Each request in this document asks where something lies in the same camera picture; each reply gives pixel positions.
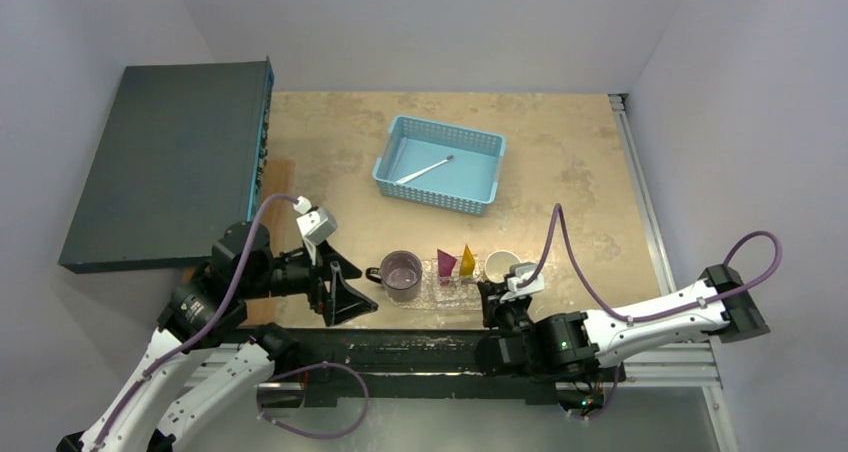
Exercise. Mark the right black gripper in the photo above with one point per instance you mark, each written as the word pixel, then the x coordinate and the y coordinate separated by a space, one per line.
pixel 497 298

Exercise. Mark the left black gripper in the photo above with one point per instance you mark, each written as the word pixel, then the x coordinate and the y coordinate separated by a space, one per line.
pixel 338 301

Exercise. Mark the yellow mug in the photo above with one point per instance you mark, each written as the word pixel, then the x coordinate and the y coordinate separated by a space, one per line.
pixel 498 264

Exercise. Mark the clear textured oval tray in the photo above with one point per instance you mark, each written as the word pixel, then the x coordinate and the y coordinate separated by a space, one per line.
pixel 458 293

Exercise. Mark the purple translucent mug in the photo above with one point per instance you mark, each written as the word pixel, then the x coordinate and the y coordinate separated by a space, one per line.
pixel 400 274

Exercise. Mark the yellow toothpaste tube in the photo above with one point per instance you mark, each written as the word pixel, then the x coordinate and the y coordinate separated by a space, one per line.
pixel 467 265

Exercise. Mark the pink toothpaste tube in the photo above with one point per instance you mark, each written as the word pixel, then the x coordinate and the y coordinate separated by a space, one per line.
pixel 446 263

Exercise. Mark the light blue perforated basket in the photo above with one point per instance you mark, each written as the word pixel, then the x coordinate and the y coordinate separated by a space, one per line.
pixel 468 184

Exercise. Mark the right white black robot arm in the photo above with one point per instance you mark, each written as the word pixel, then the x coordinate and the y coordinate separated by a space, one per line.
pixel 578 345

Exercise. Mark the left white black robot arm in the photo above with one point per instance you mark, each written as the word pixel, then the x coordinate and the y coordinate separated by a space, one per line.
pixel 154 411

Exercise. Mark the dark grey flat box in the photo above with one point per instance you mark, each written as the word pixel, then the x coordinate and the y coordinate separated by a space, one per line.
pixel 180 159

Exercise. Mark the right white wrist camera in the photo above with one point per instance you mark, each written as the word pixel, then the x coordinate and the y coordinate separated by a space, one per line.
pixel 523 280

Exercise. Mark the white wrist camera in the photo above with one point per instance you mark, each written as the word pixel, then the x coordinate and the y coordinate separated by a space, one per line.
pixel 523 280
pixel 315 224

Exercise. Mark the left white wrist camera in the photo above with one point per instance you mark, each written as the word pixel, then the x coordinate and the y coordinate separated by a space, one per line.
pixel 315 224

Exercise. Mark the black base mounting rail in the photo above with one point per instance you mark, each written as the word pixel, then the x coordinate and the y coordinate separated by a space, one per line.
pixel 396 363

